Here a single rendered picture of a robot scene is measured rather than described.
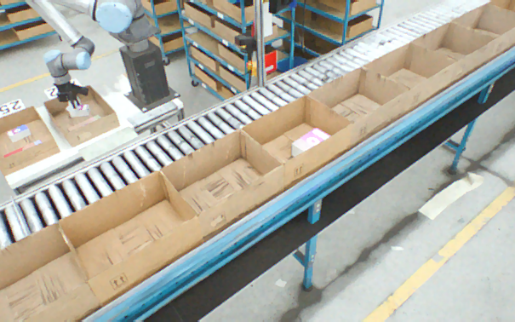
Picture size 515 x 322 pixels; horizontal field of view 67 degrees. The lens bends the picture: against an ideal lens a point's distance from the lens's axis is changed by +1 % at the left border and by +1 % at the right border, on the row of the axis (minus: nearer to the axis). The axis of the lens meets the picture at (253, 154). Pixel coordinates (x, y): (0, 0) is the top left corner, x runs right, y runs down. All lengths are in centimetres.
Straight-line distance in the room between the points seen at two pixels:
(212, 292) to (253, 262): 21
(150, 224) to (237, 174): 42
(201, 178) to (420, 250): 151
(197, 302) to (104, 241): 44
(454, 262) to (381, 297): 52
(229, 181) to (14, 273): 84
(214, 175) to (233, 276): 44
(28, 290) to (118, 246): 32
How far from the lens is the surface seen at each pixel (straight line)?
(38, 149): 226
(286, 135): 187
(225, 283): 169
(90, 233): 160
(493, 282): 270
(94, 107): 254
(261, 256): 175
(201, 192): 164
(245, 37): 231
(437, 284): 256
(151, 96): 242
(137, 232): 158
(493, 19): 306
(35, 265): 162
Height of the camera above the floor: 209
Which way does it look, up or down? 43 degrees down
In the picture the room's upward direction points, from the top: 3 degrees counter-clockwise
